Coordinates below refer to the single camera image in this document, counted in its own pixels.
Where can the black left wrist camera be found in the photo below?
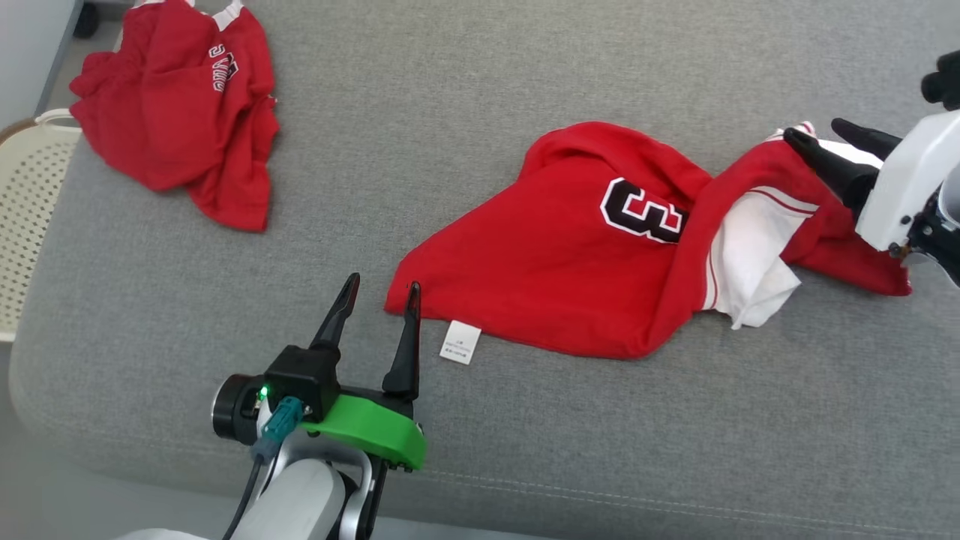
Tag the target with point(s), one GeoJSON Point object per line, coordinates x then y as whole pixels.
{"type": "Point", "coordinates": [300, 371]}

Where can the black round caster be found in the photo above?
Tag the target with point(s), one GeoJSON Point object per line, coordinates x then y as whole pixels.
{"type": "Point", "coordinates": [86, 19]}

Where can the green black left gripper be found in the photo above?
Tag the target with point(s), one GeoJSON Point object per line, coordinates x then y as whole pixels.
{"type": "Point", "coordinates": [375, 427]}

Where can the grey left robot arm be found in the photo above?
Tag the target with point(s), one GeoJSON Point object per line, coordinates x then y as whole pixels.
{"type": "Point", "coordinates": [300, 495]}

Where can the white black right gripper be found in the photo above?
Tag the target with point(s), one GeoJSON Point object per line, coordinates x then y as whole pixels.
{"type": "Point", "coordinates": [911, 180]}

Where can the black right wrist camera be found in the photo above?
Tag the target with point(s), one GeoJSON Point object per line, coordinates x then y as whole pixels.
{"type": "Point", "coordinates": [943, 79]}

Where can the red white number three jersey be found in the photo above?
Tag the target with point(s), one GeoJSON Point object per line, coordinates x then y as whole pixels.
{"type": "Point", "coordinates": [540, 277]}

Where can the cream perforated laundry basket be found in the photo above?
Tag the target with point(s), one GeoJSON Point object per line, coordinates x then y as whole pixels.
{"type": "Point", "coordinates": [30, 195]}

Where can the grey fabric sofa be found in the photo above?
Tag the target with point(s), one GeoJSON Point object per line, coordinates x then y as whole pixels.
{"type": "Point", "coordinates": [525, 75]}

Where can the red white lettered jersey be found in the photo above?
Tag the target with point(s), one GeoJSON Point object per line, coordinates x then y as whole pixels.
{"type": "Point", "coordinates": [165, 112]}

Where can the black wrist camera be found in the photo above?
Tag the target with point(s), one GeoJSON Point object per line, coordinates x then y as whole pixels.
{"type": "Point", "coordinates": [300, 371]}
{"type": "Point", "coordinates": [943, 79]}

